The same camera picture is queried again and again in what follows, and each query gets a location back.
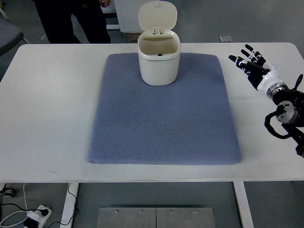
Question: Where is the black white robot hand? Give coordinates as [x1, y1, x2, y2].
[228, 44, 288, 99]

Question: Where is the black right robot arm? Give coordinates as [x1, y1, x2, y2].
[264, 74, 304, 157]

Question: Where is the white trash bin open lid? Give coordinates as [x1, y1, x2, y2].
[137, 0, 181, 86]

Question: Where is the grey floor outlet plate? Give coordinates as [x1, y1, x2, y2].
[219, 36, 233, 43]

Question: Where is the blue textured mat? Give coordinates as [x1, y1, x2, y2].
[87, 53, 242, 165]

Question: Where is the right white table leg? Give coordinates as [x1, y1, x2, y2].
[233, 181, 254, 228]

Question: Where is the white table leg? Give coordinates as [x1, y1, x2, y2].
[60, 182, 79, 228]
[233, 181, 254, 228]

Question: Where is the cardboard box behind bin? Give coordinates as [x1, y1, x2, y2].
[126, 33, 140, 43]

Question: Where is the white cabinet in background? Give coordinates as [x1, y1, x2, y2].
[101, 0, 148, 33]

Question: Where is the grey metal floor plate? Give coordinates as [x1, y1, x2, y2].
[97, 207, 216, 228]

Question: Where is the person in black clothes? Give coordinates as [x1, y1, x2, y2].
[34, 0, 111, 44]

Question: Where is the left white table leg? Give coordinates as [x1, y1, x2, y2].
[60, 182, 79, 228]

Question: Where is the white power strip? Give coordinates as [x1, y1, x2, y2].
[23, 205, 52, 228]

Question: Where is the caster wheel at left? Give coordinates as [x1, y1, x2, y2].
[0, 183, 15, 198]

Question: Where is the black cable on floor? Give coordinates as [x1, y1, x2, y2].
[42, 182, 79, 228]

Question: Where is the white cable on floor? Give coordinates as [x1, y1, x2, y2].
[0, 182, 38, 226]

